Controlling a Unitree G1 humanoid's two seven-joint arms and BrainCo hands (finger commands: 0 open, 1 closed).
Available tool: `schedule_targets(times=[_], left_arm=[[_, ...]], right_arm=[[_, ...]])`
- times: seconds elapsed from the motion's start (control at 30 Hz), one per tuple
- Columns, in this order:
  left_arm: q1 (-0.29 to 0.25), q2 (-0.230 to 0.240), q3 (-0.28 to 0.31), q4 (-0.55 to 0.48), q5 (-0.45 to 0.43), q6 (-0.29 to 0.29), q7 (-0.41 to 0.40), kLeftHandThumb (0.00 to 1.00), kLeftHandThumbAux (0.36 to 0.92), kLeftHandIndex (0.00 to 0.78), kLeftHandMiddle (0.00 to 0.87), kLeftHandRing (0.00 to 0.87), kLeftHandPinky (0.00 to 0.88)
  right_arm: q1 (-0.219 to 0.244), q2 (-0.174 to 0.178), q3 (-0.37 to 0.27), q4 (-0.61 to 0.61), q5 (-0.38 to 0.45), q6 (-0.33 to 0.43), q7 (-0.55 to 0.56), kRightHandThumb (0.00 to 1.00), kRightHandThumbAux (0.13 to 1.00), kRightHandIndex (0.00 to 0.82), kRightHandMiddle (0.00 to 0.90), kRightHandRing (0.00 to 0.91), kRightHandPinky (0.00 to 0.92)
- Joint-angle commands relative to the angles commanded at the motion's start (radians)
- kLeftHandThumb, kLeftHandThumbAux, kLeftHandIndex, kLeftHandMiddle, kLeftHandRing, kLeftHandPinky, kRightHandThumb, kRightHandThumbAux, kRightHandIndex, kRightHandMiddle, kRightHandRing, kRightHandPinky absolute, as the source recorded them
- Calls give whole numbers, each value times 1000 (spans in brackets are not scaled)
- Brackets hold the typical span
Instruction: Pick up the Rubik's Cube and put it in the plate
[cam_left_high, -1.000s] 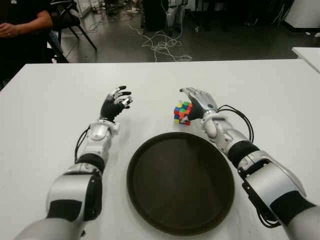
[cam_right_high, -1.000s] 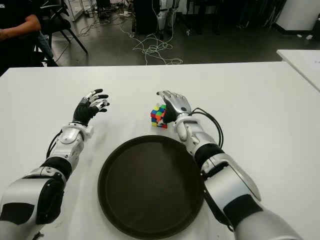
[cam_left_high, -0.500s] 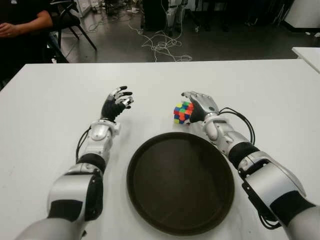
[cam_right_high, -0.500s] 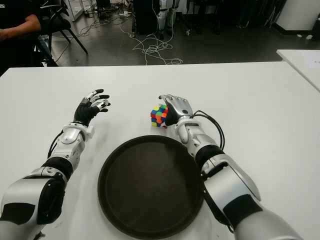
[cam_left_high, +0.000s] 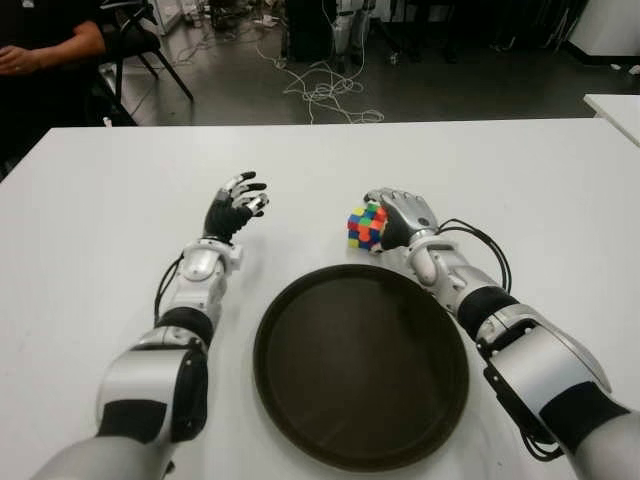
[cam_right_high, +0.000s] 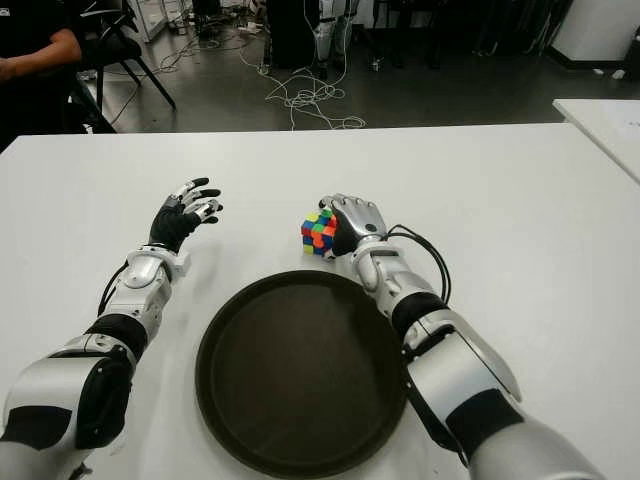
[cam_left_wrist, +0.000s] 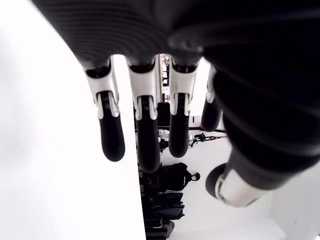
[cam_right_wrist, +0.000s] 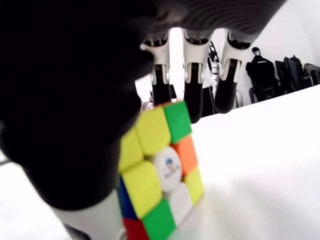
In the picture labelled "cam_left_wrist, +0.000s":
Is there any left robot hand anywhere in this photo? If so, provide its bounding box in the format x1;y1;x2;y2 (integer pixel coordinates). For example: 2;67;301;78
31;0;320;208

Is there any black soft case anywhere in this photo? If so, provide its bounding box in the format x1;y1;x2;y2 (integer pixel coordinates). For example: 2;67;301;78
141;192;186;221

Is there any grey hard case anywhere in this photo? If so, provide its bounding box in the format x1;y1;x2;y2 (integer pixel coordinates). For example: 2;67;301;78
162;219;176;238

